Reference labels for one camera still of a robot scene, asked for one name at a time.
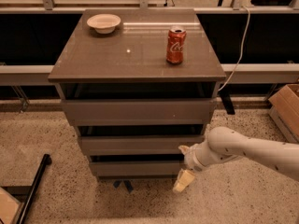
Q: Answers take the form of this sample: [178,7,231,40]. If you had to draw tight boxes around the black table leg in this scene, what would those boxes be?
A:
[219,91,235,115]

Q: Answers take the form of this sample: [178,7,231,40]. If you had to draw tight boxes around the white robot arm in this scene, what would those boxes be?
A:
[173,127,299,193]

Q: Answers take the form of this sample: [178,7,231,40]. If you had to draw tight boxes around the white cable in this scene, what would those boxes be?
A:
[217,6,251,92]

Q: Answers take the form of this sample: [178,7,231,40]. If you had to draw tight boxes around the grey drawer cabinet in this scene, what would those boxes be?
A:
[49,9,225,179]

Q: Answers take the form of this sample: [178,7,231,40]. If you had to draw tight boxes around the white paper bowl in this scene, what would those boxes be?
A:
[87,14,121,35]

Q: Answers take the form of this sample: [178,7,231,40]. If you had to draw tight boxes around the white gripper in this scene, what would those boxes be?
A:
[173,143,208,193]

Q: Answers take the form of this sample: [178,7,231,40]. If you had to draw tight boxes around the grey drawer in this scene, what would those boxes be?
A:
[78,135,204,156]
[90,161,185,177]
[61,99,216,126]

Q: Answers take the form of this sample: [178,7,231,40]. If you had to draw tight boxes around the red cola can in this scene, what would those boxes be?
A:
[166,26,187,64]

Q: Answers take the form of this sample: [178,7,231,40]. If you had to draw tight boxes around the black metal bar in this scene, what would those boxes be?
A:
[16,154,51,224]

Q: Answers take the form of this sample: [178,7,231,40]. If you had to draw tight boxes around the cardboard box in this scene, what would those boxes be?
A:
[269,84,299,143]

